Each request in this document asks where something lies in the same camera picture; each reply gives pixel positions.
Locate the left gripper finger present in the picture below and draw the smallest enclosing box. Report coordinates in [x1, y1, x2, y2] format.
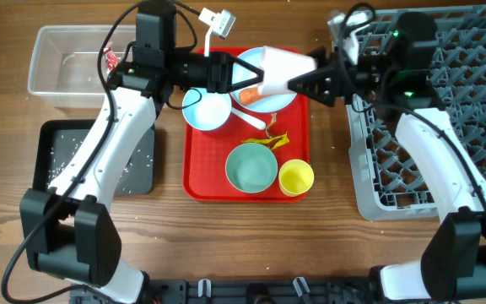
[229, 54, 264, 79]
[227, 69, 264, 92]

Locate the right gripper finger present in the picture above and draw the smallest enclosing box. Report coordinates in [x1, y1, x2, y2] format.
[307, 46, 332, 68]
[288, 65, 344, 107]

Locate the light blue bowl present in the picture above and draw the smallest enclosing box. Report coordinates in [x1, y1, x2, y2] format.
[182, 88, 232, 131]

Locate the pink plastic cup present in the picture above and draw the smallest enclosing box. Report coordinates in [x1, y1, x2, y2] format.
[257, 46, 316, 95]

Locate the green bowl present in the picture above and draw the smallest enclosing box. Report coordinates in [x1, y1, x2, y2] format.
[224, 143, 278, 193]

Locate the yellow plastic cup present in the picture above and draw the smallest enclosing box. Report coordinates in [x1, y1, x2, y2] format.
[278, 159, 315, 197]

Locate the red foil wrapper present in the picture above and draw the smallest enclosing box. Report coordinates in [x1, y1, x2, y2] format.
[103, 47, 120, 73]

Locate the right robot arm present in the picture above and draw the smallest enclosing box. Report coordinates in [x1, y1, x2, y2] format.
[288, 3, 486, 302]

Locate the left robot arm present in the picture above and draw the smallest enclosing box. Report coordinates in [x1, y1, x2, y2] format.
[16, 1, 248, 303]

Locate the grey dishwasher rack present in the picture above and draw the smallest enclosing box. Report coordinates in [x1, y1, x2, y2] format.
[347, 5, 486, 221]

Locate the orange carrot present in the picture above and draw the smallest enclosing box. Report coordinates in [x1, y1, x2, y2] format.
[239, 87, 267, 106]

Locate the light blue plate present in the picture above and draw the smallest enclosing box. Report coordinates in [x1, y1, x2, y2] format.
[230, 47, 296, 113]

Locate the white spoon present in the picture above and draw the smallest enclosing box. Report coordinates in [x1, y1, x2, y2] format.
[231, 107, 267, 131]

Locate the yellow snack wrapper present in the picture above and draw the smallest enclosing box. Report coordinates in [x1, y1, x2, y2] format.
[241, 112, 289, 150]

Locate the red serving tray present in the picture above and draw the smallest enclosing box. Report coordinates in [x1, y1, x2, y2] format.
[182, 95, 310, 204]

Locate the clear plastic bin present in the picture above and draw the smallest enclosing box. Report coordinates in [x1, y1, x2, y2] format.
[27, 24, 171, 110]

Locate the black plastic tray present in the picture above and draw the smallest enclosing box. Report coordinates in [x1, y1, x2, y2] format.
[33, 119, 155, 197]

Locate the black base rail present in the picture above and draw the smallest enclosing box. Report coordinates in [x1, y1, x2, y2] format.
[69, 277, 385, 304]

